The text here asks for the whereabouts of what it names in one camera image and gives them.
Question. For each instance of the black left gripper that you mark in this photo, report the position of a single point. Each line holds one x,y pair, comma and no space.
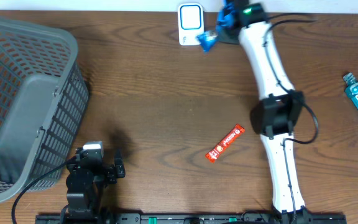
109,172

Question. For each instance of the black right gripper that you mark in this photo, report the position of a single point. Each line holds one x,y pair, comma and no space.
229,34

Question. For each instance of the blue Oreo cookie pack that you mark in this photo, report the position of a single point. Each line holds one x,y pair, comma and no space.
213,34

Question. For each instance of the red Nescafe stick packet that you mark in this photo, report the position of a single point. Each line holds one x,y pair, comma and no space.
222,145

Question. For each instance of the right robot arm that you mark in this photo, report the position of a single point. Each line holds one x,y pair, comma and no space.
275,116

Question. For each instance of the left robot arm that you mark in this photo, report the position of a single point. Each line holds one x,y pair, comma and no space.
88,178

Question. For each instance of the grey plastic shopping basket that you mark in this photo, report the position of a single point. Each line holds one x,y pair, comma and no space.
43,98

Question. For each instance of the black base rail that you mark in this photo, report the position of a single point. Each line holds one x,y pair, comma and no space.
182,218

